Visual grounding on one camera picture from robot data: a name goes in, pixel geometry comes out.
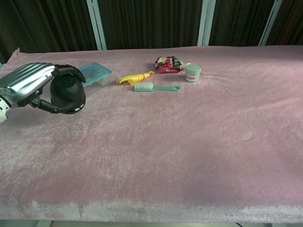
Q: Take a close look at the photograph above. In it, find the clear blue-rimmed food container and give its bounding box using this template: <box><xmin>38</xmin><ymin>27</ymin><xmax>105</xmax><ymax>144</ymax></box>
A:
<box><xmin>78</xmin><ymin>62</ymin><xmax>112</xmax><ymax>95</ymax></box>

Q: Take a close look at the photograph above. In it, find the light blue screen frame post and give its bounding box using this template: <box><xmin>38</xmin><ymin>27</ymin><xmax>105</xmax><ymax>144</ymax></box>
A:
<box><xmin>197</xmin><ymin>0</ymin><xmax>216</xmax><ymax>47</ymax></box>
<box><xmin>86</xmin><ymin>0</ymin><xmax>107</xmax><ymax>51</ymax></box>
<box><xmin>258</xmin><ymin>0</ymin><xmax>284</xmax><ymax>47</ymax></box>

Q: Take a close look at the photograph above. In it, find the small white round jar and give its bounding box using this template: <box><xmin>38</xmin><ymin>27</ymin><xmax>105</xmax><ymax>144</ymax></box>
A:
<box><xmin>185</xmin><ymin>62</ymin><xmax>203</xmax><ymax>83</ymax></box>

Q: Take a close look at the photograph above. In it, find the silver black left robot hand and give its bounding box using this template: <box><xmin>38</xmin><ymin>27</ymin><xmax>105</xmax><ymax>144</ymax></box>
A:
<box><xmin>0</xmin><ymin>61</ymin><xmax>87</xmax><ymax>114</ymax></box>

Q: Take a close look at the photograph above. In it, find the black cup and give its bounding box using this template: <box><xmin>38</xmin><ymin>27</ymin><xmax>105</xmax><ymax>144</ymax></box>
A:
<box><xmin>49</xmin><ymin>74</ymin><xmax>87</xmax><ymax>115</ymax></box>

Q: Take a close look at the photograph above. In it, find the green scrub brush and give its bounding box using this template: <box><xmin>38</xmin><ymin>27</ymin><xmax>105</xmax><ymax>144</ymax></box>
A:
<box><xmin>132</xmin><ymin>82</ymin><xmax>182</xmax><ymax>93</ymax></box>

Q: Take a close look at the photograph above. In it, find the red spouted snack pouch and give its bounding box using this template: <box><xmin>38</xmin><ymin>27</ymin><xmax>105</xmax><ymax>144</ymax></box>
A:
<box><xmin>155</xmin><ymin>56</ymin><xmax>187</xmax><ymax>75</ymax></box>

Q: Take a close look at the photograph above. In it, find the yellow rubber chicken toy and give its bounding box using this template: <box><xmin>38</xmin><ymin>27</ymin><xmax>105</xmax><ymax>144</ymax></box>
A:
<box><xmin>116</xmin><ymin>70</ymin><xmax>155</xmax><ymax>85</ymax></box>

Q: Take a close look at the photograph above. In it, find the pink plush table cloth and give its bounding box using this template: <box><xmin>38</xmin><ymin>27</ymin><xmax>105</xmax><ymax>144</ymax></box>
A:
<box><xmin>0</xmin><ymin>45</ymin><xmax>303</xmax><ymax>224</ymax></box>

